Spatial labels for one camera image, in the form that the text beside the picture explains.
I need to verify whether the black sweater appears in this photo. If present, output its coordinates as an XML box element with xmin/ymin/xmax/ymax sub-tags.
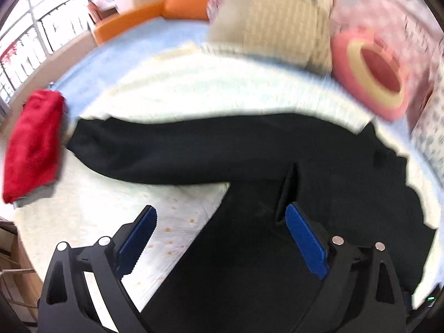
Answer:
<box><xmin>66</xmin><ymin>113</ymin><xmax>438</xmax><ymax>333</ymax></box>

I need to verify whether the white floral pillow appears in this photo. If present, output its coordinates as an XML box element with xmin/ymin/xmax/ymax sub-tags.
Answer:
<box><xmin>411</xmin><ymin>42</ymin><xmax>444</xmax><ymax>177</ymax></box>

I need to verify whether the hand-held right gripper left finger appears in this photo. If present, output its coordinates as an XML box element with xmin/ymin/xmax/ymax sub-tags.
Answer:
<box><xmin>37</xmin><ymin>205</ymin><xmax>158</xmax><ymax>333</ymax></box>

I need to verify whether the pink bear plush cushion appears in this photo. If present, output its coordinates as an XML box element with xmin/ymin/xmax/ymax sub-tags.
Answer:
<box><xmin>330</xmin><ymin>27</ymin><xmax>413</xmax><ymax>122</ymax></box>

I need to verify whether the window railing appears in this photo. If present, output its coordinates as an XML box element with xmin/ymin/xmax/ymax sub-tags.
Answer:
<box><xmin>0</xmin><ymin>0</ymin><xmax>94</xmax><ymax>101</ymax></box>

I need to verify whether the red folded cloth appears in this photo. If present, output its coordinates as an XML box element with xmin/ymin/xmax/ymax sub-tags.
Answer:
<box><xmin>3</xmin><ymin>89</ymin><xmax>68</xmax><ymax>205</ymax></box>

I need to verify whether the light blue bed sheet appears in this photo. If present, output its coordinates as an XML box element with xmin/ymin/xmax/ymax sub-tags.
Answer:
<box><xmin>49</xmin><ymin>17</ymin><xmax>444</xmax><ymax>181</ymax></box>

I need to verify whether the wooden furniture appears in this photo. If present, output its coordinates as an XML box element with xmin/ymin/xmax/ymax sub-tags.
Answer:
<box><xmin>0</xmin><ymin>217</ymin><xmax>39</xmax><ymax>323</ymax></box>

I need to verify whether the beige patchwork pillow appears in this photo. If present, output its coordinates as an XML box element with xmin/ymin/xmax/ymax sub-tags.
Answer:
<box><xmin>207</xmin><ymin>0</ymin><xmax>334</xmax><ymax>75</ymax></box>

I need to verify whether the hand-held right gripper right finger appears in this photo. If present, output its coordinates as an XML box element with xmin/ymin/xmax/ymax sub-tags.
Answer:
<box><xmin>284</xmin><ymin>203</ymin><xmax>406</xmax><ymax>333</ymax></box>

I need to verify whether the orange bed frame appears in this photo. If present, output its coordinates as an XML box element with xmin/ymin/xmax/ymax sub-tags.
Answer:
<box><xmin>92</xmin><ymin>0</ymin><xmax>223</xmax><ymax>46</ymax></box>

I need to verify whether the pink cat-print quilt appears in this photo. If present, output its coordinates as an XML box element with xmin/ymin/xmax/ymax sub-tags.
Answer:
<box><xmin>211</xmin><ymin>0</ymin><xmax>438</xmax><ymax>87</ymax></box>

